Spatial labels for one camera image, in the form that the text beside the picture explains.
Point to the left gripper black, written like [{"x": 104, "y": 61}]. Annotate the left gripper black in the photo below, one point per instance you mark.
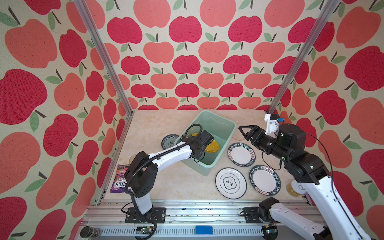
[{"x": 201, "y": 154}]

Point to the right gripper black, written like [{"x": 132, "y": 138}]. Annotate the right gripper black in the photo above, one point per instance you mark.
[{"x": 257, "y": 130}]

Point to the yellow polka dot plate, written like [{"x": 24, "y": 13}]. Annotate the yellow polka dot plate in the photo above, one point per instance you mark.
[{"x": 210, "y": 144}]

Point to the white plate dark lettered rim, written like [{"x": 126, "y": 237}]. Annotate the white plate dark lettered rim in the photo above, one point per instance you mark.
[{"x": 241, "y": 155}]

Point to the white plate green clover emblem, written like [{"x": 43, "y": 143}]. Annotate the white plate green clover emblem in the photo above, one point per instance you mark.
[{"x": 231, "y": 183}]

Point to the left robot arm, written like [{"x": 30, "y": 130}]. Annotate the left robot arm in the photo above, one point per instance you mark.
[{"x": 142, "y": 171}]

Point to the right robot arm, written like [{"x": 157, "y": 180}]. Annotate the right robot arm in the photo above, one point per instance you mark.
[{"x": 311, "y": 173}]

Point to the mint green plastic bin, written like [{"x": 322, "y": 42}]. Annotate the mint green plastic bin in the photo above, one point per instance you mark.
[{"x": 222, "y": 130}]

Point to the clear glass plate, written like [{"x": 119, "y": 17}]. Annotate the clear glass plate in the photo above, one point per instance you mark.
[{"x": 238, "y": 136}]

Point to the small dark patterned plate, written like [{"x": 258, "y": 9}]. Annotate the small dark patterned plate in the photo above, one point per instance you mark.
[{"x": 168, "y": 141}]

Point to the purple Fox's candy bag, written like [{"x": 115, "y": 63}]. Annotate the purple Fox's candy bag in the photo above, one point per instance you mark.
[{"x": 120, "y": 181}]

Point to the dark cylindrical can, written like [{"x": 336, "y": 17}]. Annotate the dark cylindrical can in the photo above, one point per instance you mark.
[{"x": 90, "y": 232}]

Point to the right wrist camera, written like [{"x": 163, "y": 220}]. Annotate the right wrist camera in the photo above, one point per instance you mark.
[{"x": 273, "y": 123}]

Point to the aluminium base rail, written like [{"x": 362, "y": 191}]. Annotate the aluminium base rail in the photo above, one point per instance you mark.
[{"x": 181, "y": 219}]

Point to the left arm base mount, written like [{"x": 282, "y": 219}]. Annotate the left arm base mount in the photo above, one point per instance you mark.
[{"x": 154, "y": 215}]

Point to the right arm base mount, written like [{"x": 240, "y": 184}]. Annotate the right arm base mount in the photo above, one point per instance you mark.
[{"x": 256, "y": 215}]

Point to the blue block on rail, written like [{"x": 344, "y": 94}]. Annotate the blue block on rail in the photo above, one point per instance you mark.
[{"x": 203, "y": 230}]

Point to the left aluminium frame post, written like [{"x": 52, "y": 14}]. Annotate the left aluminium frame post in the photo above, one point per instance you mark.
[{"x": 90, "y": 24}]

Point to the aluminium frame post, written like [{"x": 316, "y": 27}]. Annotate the aluminium frame post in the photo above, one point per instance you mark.
[
  {"x": 90, "y": 24},
  {"x": 320, "y": 23}
]

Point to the right aluminium frame post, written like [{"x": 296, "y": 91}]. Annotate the right aluminium frame post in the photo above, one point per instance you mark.
[{"x": 320, "y": 23}]

